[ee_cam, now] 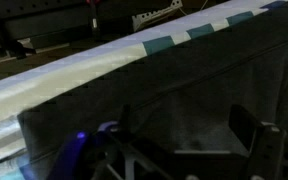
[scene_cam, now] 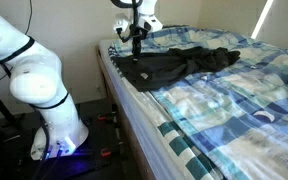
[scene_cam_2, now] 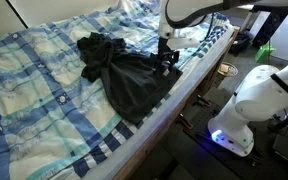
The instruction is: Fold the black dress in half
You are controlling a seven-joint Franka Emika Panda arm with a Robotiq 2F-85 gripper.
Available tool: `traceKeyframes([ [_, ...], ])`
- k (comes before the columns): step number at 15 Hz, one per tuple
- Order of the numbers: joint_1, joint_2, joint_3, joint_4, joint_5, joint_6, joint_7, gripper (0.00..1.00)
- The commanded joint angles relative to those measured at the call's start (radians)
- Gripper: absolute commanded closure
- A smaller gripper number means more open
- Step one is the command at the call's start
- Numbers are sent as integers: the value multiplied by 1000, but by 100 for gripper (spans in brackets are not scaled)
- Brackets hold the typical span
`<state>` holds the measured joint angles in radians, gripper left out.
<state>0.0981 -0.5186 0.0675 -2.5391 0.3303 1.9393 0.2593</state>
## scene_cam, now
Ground black cable on bed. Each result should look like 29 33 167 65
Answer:
162 23 186 30

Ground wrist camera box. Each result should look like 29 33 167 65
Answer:
113 14 129 35

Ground wooden bed frame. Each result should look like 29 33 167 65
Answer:
95 46 156 180

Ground white mattress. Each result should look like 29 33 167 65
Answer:
98 38 186 180

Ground thin black wall cable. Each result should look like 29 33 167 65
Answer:
23 0 34 36

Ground blue plaid duvet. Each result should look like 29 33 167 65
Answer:
113 25 288 180

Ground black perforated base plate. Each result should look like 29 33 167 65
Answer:
2 99 127 180

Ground teal white striped sheet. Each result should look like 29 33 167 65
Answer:
107 44 226 180

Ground black dress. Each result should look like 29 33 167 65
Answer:
112 46 242 93

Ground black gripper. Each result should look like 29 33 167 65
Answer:
129 25 149 62

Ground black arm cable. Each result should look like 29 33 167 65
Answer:
0 0 142 165

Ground red handled clamp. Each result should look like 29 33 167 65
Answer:
96 112 119 123
99 142 124 158

